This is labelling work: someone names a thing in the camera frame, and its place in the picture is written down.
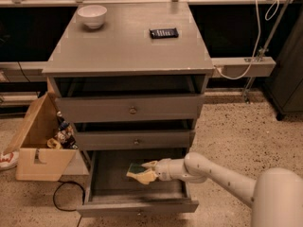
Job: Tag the green and yellow sponge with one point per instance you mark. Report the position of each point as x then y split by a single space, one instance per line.
136 171

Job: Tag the items inside cardboard box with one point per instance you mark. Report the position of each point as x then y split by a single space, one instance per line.
64 136

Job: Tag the white ceramic bowl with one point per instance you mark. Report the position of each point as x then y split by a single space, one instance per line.
92 16

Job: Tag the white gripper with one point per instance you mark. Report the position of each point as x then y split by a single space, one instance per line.
164 169

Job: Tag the grey top drawer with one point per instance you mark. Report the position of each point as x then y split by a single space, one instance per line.
126 109

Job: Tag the grey open bottom drawer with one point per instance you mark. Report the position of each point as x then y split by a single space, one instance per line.
111 192

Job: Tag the metal stand pole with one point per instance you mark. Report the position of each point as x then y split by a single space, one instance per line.
264 49

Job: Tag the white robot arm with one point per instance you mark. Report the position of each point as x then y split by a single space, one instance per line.
275 196

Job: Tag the dark grey cabinet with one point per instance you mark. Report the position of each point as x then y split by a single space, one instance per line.
284 87

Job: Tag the black snack bar packet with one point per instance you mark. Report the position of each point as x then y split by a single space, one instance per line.
164 33

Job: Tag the grey middle drawer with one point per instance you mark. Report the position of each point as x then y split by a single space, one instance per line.
108 140

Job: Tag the grey wooden drawer cabinet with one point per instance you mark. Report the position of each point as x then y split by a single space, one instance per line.
122 59

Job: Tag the red and white shoe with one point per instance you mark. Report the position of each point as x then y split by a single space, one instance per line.
8 161

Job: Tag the open cardboard box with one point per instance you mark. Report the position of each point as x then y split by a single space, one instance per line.
38 162

